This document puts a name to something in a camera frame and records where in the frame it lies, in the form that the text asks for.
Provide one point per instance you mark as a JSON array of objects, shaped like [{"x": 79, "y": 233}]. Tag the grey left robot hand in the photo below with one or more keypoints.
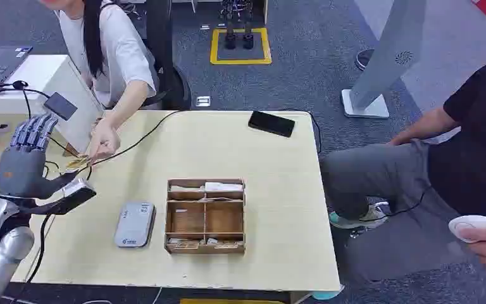
[{"x": 21, "y": 168}]

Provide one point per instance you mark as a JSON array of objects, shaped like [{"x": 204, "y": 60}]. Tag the small stack of cards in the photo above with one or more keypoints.
[{"x": 78, "y": 162}]

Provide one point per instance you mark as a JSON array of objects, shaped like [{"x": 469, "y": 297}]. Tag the white oval remote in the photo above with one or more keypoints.
[{"x": 469, "y": 223}]

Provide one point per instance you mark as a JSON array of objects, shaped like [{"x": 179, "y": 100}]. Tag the small black square device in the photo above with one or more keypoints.
[{"x": 60, "y": 106}]

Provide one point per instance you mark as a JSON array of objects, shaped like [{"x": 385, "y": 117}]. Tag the person's hand with cards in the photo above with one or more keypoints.
[{"x": 104, "y": 142}]

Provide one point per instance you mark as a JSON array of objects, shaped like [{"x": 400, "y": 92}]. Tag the white cabinet block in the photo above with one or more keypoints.
[{"x": 54, "y": 75}]

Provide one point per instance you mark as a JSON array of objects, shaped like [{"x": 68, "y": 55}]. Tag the grey card reader device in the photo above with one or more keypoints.
[{"x": 135, "y": 224}]

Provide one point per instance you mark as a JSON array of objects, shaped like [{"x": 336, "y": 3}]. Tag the person in white top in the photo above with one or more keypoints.
[{"x": 117, "y": 50}]

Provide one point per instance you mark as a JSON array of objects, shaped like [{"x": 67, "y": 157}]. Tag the black office chair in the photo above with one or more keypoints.
[{"x": 165, "y": 63}]

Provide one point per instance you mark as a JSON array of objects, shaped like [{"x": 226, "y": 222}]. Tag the printed cards in box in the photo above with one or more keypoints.
[{"x": 192, "y": 243}]

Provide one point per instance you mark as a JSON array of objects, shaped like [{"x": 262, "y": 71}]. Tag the wooden compartment box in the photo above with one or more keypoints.
[{"x": 205, "y": 218}]

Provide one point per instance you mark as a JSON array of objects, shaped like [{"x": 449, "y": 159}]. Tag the silver floor socket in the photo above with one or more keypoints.
[{"x": 202, "y": 101}]

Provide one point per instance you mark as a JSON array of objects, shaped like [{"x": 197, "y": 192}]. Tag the white cards in box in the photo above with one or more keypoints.
[{"x": 222, "y": 186}]

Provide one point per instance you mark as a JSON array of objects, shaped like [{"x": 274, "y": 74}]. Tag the black smartphone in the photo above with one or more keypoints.
[{"x": 271, "y": 124}]

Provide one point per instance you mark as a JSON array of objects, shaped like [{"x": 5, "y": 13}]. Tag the black robot legs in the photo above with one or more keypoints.
[{"x": 238, "y": 25}]

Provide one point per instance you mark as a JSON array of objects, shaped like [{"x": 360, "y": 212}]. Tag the grey standing panel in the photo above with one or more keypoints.
[{"x": 387, "y": 54}]

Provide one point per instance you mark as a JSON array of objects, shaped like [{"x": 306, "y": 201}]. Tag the person in black top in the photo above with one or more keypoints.
[{"x": 457, "y": 168}]

